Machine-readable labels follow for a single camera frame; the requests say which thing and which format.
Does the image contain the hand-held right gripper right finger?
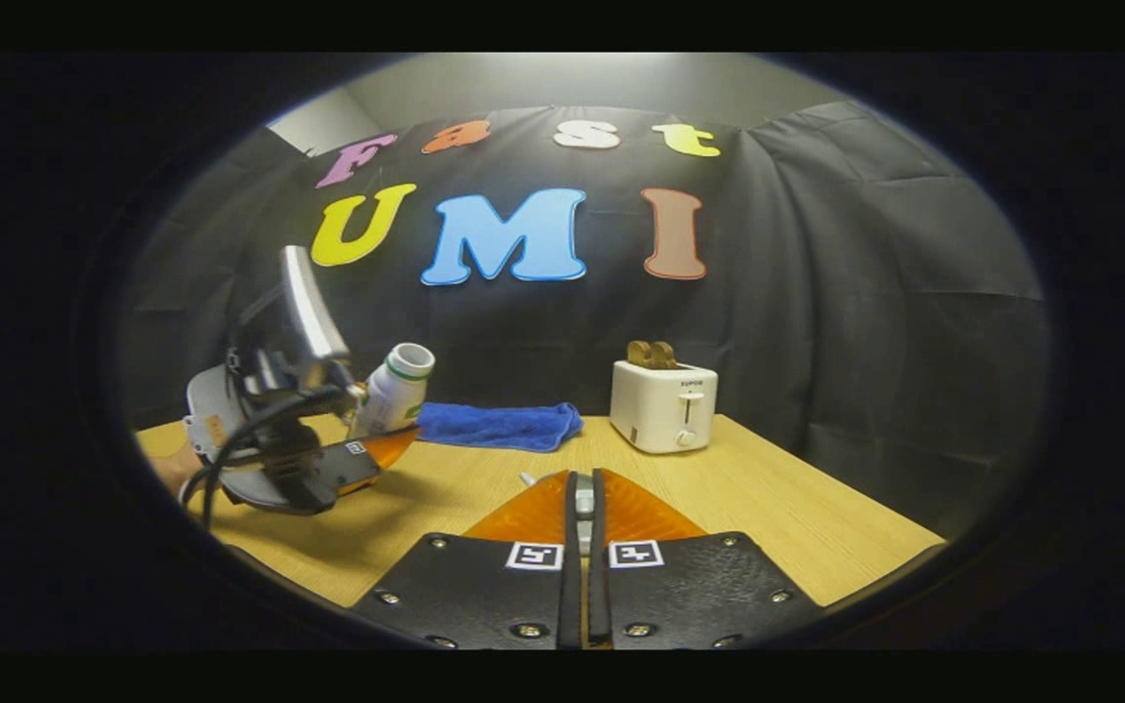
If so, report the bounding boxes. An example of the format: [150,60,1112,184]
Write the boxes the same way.
[590,469,822,650]

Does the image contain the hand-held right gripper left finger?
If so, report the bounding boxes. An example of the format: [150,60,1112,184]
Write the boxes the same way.
[348,471,583,650]

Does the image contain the white teacup lid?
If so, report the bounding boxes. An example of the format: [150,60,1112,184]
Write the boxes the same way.
[575,475,595,558]

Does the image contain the white toaster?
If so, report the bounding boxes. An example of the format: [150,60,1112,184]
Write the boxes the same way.
[609,359,720,455]

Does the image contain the blue towel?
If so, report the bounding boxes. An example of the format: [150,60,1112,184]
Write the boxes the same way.
[416,401,585,453]

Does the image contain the white plastic water bottle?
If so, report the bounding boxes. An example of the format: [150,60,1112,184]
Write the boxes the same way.
[353,343,437,438]

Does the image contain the black backdrop cloth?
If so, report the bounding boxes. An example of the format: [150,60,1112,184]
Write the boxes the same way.
[123,103,1052,538]

